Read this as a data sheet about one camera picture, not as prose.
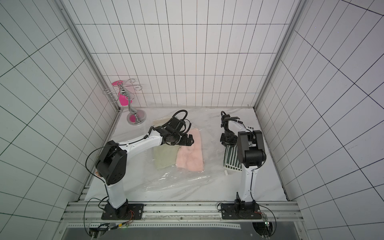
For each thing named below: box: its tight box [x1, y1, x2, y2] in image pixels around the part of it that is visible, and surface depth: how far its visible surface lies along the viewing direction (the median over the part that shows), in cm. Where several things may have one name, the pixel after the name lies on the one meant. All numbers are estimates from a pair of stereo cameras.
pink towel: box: [176, 128, 205, 172], surface depth 90 cm
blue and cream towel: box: [152, 117, 172, 127], surface depth 110 cm
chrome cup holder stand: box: [102, 78, 147, 126], surface depth 112 cm
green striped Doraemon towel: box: [223, 144, 243, 171], surface depth 92 cm
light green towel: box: [153, 143, 181, 171], surface depth 90 cm
